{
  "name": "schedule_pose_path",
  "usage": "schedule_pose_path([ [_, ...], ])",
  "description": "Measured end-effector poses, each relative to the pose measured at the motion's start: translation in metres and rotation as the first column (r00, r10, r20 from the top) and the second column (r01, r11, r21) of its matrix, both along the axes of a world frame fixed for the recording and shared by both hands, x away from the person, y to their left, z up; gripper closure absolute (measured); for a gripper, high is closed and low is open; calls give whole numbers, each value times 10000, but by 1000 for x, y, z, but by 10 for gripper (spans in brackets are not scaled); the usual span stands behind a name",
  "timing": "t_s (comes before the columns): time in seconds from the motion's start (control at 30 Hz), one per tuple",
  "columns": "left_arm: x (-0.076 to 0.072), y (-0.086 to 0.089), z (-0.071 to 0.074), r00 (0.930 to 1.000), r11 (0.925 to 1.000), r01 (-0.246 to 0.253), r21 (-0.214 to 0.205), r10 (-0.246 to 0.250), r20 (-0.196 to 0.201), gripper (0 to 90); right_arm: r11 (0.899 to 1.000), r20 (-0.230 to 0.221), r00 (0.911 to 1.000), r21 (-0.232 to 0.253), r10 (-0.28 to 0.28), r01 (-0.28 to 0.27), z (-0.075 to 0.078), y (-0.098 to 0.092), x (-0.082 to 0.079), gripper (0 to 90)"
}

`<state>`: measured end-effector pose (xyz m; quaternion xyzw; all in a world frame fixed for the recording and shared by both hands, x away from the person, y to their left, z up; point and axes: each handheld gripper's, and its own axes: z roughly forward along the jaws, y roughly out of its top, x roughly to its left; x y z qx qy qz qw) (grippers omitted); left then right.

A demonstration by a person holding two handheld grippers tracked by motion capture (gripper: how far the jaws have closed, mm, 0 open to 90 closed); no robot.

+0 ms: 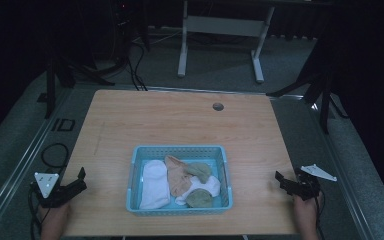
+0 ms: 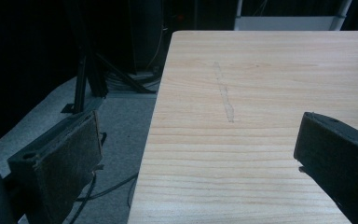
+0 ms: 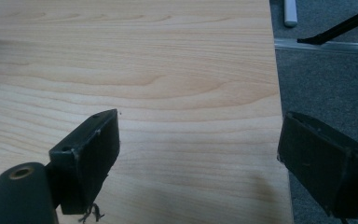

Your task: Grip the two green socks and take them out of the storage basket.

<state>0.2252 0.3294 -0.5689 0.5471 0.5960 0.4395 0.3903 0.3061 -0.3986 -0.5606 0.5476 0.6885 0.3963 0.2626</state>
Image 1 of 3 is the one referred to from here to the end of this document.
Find person's right hand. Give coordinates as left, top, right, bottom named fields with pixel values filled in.
left=292, top=191, right=325, bottom=224

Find black metal stand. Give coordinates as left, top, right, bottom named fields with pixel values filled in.
left=265, top=31, right=350, bottom=135
left=35, top=58, right=116, bottom=120

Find green sock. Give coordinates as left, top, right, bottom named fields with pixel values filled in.
left=185, top=188, right=214, bottom=209
left=186, top=161, right=213, bottom=185

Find person's left hand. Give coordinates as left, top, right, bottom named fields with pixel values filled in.
left=39, top=200, right=72, bottom=228

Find black looped floor cable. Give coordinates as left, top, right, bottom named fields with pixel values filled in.
left=40, top=142, right=71, bottom=170

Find hand-held gripper cable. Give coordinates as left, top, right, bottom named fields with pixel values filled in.
left=27, top=182, right=52, bottom=240
left=314, top=190, right=327, bottom=240

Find dark computer case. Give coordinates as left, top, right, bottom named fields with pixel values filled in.
left=110, top=0, right=152, bottom=53

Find left hand-held gripper cable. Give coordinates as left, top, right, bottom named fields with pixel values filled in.
left=27, top=182, right=52, bottom=240

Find light blue plastic basket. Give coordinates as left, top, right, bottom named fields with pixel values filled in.
left=125, top=144, right=234, bottom=217

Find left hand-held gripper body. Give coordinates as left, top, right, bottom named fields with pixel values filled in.
left=29, top=171, right=81, bottom=209

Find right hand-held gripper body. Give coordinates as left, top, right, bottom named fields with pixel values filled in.
left=289, top=163, right=338, bottom=202

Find right hand-held gripper cable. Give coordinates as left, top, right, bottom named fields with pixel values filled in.
left=314, top=190, right=327, bottom=240

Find black hanging cables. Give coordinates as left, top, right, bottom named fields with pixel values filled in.
left=125, top=41, right=149, bottom=92

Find beige sock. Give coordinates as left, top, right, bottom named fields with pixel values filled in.
left=163, top=155, right=195, bottom=198

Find white metal desk frame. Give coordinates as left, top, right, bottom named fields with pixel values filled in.
left=176, top=0, right=276, bottom=85

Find large white sock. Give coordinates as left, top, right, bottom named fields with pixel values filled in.
left=138, top=159, right=171, bottom=211

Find crumpled white sock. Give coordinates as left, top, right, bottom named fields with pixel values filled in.
left=174, top=175, right=222, bottom=206

